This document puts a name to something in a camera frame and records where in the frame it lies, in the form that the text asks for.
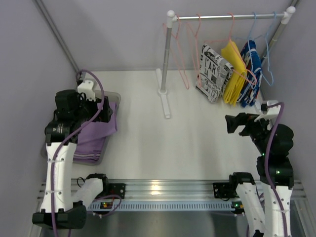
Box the purple trousers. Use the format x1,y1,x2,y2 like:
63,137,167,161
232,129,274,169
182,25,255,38
74,102,118,165

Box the pink hanger of purple trousers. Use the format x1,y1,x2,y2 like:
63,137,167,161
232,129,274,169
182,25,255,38
186,14,201,86

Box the pink hanger of black trousers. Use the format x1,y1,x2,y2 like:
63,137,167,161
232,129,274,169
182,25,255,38
162,10,190,90

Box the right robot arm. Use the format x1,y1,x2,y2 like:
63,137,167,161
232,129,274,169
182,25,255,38
225,113,294,237

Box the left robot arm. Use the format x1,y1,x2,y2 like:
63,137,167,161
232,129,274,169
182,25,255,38
32,89,114,231

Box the yellow trousers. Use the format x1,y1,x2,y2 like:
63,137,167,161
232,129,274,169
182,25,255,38
221,44,247,106

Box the black white print trousers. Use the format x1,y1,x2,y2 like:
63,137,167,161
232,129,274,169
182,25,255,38
196,44,234,103

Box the blue white print trousers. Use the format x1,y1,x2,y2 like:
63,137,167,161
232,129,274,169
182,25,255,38
237,40,263,108

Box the light blue hanger with trousers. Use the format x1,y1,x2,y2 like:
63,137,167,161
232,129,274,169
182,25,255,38
232,12,257,48

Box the empty light blue hanger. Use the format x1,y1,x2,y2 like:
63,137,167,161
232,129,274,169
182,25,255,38
255,11,277,87

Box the grey plastic bin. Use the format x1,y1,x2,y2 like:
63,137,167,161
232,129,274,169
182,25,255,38
44,89,120,165

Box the white metal clothes rack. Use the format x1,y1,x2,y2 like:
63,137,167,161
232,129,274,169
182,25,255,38
156,6,296,119

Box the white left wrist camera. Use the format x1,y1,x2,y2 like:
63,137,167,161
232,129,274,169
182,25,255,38
77,79,96,102

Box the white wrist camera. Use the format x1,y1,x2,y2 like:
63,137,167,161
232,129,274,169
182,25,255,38
77,79,96,102
254,100,281,121

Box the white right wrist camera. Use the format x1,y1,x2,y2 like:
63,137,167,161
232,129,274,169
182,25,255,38
254,100,281,121

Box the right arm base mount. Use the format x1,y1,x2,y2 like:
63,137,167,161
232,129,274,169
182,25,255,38
213,182,237,201

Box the blue slotted cable duct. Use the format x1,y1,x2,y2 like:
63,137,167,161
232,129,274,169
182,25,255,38
87,201,235,212

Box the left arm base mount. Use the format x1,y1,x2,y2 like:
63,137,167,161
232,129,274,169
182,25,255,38
97,183,126,199

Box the aluminium mounting rail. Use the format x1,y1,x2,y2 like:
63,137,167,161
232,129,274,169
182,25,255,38
37,179,307,201

